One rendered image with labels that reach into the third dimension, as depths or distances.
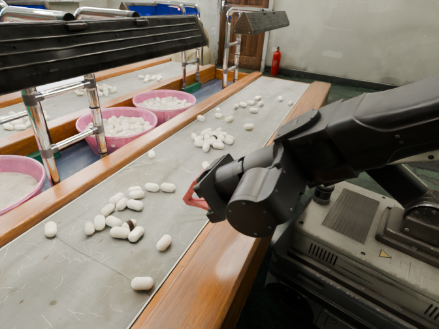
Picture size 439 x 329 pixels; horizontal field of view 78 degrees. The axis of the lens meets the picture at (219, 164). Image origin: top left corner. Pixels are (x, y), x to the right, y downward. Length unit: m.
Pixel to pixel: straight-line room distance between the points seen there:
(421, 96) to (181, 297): 0.39
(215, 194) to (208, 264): 0.15
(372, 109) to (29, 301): 0.53
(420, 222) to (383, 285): 0.23
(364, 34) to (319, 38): 0.68
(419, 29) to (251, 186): 5.01
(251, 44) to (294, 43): 0.78
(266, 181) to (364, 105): 0.12
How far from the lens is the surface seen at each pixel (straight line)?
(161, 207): 0.64
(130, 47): 0.55
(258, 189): 0.29
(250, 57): 5.54
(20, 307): 0.55
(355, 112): 0.29
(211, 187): 0.39
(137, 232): 0.56
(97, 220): 0.60
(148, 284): 0.49
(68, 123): 1.07
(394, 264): 1.06
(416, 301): 1.08
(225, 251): 0.52
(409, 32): 5.22
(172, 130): 0.95
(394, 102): 0.28
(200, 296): 0.46
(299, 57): 5.35
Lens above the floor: 1.15
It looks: 31 degrees down
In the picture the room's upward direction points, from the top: 4 degrees clockwise
